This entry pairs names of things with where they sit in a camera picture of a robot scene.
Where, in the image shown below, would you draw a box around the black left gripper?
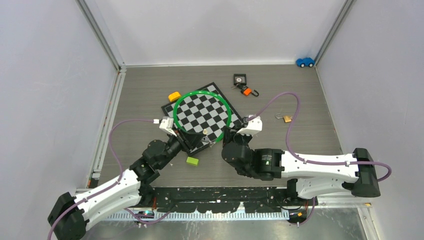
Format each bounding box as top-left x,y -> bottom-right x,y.
157,127 -> 203,169

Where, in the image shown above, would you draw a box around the silver cable lock keys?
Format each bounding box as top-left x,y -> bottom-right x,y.
201,136 -> 215,146

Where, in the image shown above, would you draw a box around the green cable lock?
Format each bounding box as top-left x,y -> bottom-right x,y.
164,90 -> 232,132

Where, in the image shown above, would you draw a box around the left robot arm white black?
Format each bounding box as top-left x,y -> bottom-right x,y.
47,129 -> 205,240

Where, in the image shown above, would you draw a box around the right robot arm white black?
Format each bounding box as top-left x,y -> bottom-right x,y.
221,126 -> 381,205

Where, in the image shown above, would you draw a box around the lime green block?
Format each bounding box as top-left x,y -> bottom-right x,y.
186,157 -> 199,166

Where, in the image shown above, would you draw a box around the black white chessboard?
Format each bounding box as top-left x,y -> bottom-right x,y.
176,82 -> 243,157

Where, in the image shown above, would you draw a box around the yellow toy block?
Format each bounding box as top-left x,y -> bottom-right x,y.
168,91 -> 182,103

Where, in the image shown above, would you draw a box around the orange black padlock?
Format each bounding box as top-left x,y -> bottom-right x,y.
240,86 -> 260,97

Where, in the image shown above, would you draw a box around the brass padlock with steel shackle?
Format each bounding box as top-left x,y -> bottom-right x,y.
275,113 -> 294,123

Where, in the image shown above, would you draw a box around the blue toy car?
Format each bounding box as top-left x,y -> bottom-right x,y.
295,57 -> 315,68

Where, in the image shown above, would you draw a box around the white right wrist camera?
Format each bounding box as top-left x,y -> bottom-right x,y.
236,115 -> 263,136

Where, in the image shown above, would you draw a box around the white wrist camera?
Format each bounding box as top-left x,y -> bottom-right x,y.
236,115 -> 263,136
153,116 -> 177,136

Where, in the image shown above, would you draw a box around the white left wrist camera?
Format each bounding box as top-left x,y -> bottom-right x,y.
153,116 -> 177,136

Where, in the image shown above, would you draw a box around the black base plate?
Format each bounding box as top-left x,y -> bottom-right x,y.
132,186 -> 313,214

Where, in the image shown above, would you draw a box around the aluminium frame rail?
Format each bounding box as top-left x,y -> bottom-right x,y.
70,185 -> 372,222

